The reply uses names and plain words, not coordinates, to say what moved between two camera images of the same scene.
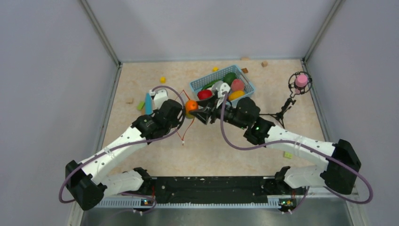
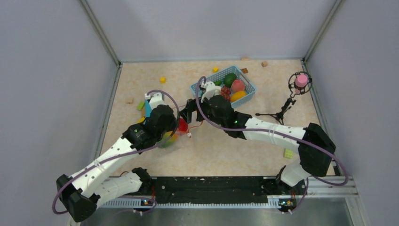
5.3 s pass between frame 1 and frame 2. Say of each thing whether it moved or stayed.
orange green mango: moved
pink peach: stayed
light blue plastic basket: stayed
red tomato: moved
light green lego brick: stayed
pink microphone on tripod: stayed
